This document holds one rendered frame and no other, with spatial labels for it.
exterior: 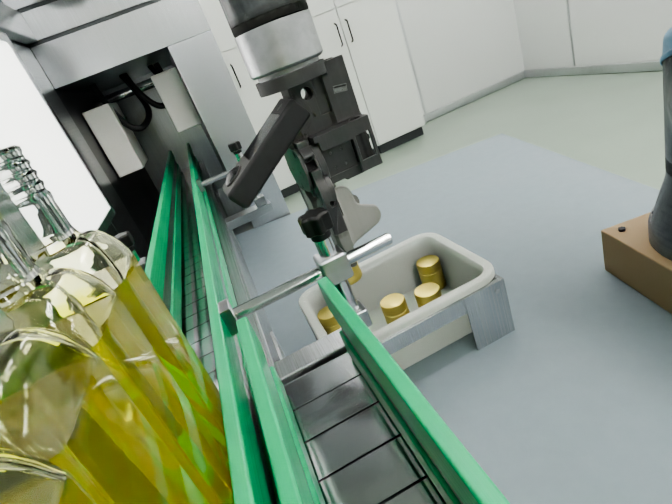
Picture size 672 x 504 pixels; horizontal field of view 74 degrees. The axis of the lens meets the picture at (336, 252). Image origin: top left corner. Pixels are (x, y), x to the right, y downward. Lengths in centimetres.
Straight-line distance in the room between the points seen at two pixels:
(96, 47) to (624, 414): 116
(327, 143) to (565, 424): 35
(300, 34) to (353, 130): 10
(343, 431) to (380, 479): 5
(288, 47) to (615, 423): 45
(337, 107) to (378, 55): 385
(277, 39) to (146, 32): 80
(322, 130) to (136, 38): 80
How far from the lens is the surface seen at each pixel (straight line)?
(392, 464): 33
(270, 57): 44
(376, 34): 432
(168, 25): 121
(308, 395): 40
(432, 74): 507
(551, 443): 49
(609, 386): 53
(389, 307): 58
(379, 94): 431
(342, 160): 47
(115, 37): 122
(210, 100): 121
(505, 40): 556
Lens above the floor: 114
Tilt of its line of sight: 25 degrees down
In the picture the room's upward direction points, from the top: 22 degrees counter-clockwise
